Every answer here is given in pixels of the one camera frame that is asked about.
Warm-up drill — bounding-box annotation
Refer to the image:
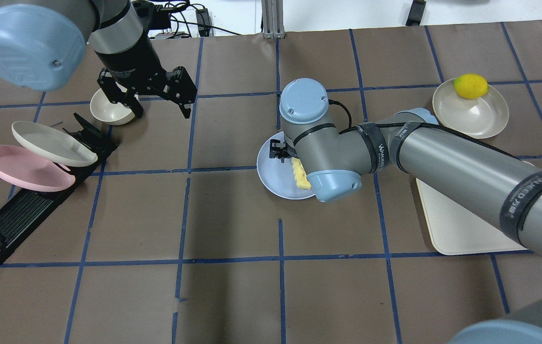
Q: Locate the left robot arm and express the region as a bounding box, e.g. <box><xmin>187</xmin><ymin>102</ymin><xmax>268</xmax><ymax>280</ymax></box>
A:
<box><xmin>0</xmin><ymin>0</ymin><xmax>197</xmax><ymax>119</ymax></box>

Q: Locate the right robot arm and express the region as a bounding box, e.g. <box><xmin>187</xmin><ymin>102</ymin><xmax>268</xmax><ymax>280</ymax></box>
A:
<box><xmin>269</xmin><ymin>78</ymin><xmax>542</xmax><ymax>344</ymax></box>

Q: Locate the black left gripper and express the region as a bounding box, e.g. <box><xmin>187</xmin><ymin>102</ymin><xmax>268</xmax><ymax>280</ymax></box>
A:
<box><xmin>96</xmin><ymin>36</ymin><xmax>197</xmax><ymax>119</ymax></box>

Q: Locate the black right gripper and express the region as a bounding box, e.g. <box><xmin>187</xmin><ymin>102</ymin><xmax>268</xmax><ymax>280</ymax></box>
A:
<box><xmin>269</xmin><ymin>139</ymin><xmax>298</xmax><ymax>161</ymax></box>

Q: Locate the aluminium frame post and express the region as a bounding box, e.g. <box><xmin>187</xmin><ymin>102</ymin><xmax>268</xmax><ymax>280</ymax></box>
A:
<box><xmin>261</xmin><ymin>0</ymin><xmax>286</xmax><ymax>39</ymax></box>

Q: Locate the blue plate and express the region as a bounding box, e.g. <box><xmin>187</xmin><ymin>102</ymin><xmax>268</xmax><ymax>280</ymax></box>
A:
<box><xmin>256</xmin><ymin>131</ymin><xmax>315</xmax><ymax>200</ymax></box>

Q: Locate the yellow lemon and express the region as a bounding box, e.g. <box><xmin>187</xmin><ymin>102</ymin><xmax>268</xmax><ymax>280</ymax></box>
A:
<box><xmin>452</xmin><ymin>74</ymin><xmax>489</xmax><ymax>99</ymax></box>

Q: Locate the cream round plate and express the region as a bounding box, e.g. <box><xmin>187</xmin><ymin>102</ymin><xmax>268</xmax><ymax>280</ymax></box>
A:
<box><xmin>432</xmin><ymin>79</ymin><xmax>510</xmax><ymax>139</ymax></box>

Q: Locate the cream bowl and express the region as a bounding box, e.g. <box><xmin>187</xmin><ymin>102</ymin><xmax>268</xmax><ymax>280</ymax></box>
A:
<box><xmin>89</xmin><ymin>88</ymin><xmax>135</xmax><ymax>126</ymax></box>

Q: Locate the cream plate in rack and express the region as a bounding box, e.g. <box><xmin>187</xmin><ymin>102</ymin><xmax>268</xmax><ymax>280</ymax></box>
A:
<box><xmin>11</xmin><ymin>120</ymin><xmax>98</xmax><ymax>167</ymax></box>

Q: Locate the white rectangular tray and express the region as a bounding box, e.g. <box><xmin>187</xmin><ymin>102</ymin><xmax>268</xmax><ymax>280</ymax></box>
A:
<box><xmin>414</xmin><ymin>179</ymin><xmax>527</xmax><ymax>256</ymax></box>

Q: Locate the black power adapter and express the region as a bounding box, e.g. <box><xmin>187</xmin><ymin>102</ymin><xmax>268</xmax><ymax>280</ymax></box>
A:
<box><xmin>196</xmin><ymin>8</ymin><xmax>212</xmax><ymax>37</ymax></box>

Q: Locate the pink plate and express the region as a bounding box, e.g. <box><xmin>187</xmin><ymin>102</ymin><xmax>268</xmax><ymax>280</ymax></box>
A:
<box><xmin>0</xmin><ymin>145</ymin><xmax>76</xmax><ymax>192</ymax></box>

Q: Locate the black dish rack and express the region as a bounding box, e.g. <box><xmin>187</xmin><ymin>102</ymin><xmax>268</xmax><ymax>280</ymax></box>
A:
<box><xmin>0</xmin><ymin>113</ymin><xmax>117</xmax><ymax>264</ymax></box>

